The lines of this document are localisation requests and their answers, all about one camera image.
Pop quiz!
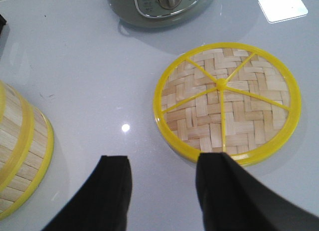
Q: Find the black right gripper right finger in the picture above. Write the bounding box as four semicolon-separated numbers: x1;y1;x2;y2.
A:
195;153;319;231

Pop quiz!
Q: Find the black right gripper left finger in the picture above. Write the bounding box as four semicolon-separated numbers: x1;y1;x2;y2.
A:
44;156;132;231

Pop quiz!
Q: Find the woven bamboo steamer lid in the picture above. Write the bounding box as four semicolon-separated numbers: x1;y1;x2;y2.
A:
153;42;302;166

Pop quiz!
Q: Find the bamboo steamer tier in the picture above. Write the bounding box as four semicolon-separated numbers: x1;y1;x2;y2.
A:
0;82;34;191
0;107;54;220

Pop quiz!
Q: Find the grey-green electric cooking pot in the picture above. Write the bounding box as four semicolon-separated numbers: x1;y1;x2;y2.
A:
108;0;213;28

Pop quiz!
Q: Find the black bowl rack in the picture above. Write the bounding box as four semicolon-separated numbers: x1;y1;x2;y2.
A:
0;14;6;34

